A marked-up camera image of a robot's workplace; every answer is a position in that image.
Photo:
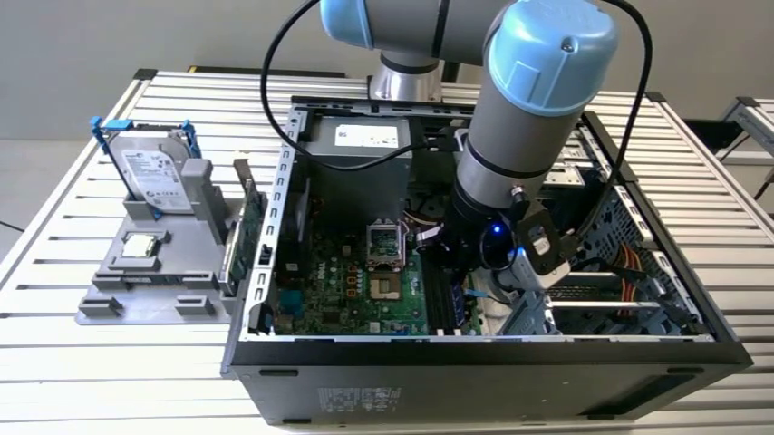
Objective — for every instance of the dark blue RAM stick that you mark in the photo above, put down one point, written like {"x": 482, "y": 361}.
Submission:
{"x": 154, "y": 282}
{"x": 459, "y": 303}

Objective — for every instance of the RAM slot white clips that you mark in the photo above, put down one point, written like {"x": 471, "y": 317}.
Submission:
{"x": 458, "y": 333}
{"x": 437, "y": 303}

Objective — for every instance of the thin locking lever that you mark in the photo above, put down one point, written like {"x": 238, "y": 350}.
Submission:
{"x": 405, "y": 247}

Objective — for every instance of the round black cooler fan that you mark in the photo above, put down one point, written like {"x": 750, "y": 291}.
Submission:
{"x": 426, "y": 206}

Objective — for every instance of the CPU socket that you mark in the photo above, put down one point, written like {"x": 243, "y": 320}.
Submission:
{"x": 385, "y": 285}

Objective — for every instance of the green motherboard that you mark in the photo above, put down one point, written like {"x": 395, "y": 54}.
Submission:
{"x": 387, "y": 312}

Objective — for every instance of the grey power supply unit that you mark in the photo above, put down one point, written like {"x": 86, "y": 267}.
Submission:
{"x": 357, "y": 190}

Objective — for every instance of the grey metal disk bay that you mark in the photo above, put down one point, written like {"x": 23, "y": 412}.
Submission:
{"x": 610, "y": 305}

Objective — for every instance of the blue expansion slot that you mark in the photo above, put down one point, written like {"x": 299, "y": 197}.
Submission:
{"x": 291, "y": 301}

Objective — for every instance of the black open PC case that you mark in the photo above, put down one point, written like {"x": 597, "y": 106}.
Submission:
{"x": 423, "y": 392}

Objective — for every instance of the green graphics card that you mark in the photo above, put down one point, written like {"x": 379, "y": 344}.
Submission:
{"x": 249, "y": 226}

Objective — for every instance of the grey parts rack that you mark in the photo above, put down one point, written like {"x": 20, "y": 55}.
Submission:
{"x": 175, "y": 254}

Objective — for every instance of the silver CPU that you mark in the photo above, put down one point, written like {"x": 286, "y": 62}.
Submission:
{"x": 138, "y": 248}

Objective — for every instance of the silver disk in blue carrier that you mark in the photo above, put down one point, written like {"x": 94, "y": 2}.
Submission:
{"x": 149, "y": 176}

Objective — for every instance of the aluminium slat side table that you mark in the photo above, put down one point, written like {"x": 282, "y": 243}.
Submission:
{"x": 758, "y": 111}

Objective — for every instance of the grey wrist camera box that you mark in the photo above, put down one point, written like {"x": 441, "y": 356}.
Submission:
{"x": 541, "y": 235}

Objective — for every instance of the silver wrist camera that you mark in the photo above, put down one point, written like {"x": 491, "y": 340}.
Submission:
{"x": 545, "y": 276}

